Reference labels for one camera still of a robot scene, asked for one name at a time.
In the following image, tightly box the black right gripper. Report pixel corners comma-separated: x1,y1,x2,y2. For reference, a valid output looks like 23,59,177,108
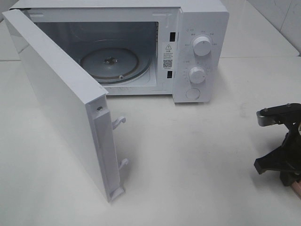
254,117,301,186

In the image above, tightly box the round white door button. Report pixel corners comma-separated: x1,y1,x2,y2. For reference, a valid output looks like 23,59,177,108
186,88,200,100

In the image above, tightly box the white microwave door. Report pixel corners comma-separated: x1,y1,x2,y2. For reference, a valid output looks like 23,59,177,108
3,9,126,194

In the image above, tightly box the pink round plate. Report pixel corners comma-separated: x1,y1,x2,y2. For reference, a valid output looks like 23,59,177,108
291,180,301,197

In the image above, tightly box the lower white timer knob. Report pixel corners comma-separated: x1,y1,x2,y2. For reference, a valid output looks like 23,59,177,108
188,67,206,84

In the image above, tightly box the upper white power knob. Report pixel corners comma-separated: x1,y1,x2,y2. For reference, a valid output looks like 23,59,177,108
192,35,212,57

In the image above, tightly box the white microwave oven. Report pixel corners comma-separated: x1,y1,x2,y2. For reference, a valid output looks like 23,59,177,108
8,0,229,103

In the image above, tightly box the glass microwave turntable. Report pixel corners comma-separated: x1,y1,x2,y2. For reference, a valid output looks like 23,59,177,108
80,47,151,84

